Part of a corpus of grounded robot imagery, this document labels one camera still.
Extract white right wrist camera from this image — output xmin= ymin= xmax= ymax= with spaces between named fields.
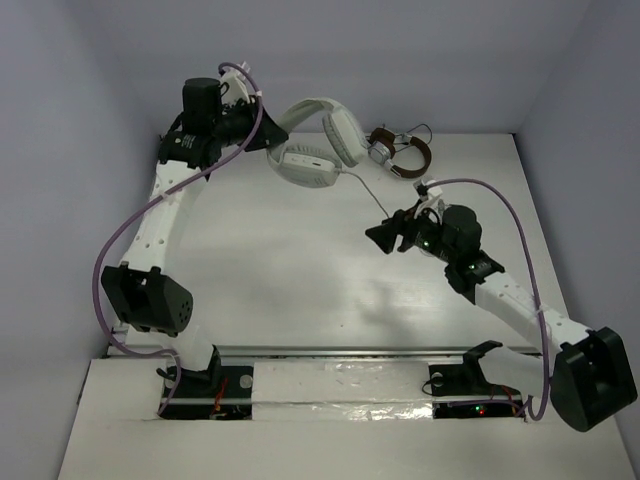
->
xmin=413 ymin=176 xmax=444 ymax=216

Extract white over-ear headphones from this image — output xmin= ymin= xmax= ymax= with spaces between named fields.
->
xmin=266 ymin=97 xmax=368 ymax=189

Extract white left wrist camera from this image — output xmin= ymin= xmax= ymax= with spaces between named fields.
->
xmin=219 ymin=64 xmax=250 ymax=107

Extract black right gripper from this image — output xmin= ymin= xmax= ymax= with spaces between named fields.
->
xmin=365 ymin=200 xmax=457 ymax=264

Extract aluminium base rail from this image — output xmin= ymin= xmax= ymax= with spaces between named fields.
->
xmin=112 ymin=325 xmax=536 ymax=359

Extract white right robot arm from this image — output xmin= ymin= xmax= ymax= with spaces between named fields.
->
xmin=263 ymin=171 xmax=638 ymax=432

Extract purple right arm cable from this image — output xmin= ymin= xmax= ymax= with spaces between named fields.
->
xmin=424 ymin=178 xmax=551 ymax=422

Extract brown silver headphones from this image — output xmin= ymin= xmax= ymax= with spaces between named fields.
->
xmin=368 ymin=126 xmax=432 ymax=180

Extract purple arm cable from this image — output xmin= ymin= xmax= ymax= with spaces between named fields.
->
xmin=424 ymin=178 xmax=551 ymax=422
xmin=93 ymin=61 xmax=265 ymax=416

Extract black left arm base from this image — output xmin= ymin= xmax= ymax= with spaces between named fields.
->
xmin=156 ymin=346 xmax=254 ymax=421

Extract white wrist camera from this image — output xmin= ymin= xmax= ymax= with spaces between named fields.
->
xmin=413 ymin=176 xmax=444 ymax=216
xmin=219 ymin=64 xmax=250 ymax=107

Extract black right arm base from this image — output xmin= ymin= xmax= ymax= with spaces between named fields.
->
xmin=421 ymin=340 xmax=526 ymax=419

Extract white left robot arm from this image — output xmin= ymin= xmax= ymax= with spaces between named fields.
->
xmin=93 ymin=71 xmax=288 ymax=394

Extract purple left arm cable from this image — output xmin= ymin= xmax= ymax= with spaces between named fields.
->
xmin=93 ymin=61 xmax=265 ymax=416

